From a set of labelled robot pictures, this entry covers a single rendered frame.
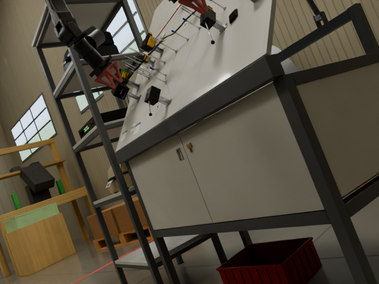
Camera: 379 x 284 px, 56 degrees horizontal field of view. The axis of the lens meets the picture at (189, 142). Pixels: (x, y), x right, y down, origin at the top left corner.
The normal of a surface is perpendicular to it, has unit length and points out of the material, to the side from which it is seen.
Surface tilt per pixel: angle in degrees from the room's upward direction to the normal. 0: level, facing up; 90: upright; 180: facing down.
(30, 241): 90
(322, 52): 90
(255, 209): 90
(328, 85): 90
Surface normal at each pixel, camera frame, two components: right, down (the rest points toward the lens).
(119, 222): -0.62, 0.19
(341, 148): 0.52, -0.26
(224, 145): -0.77, 0.26
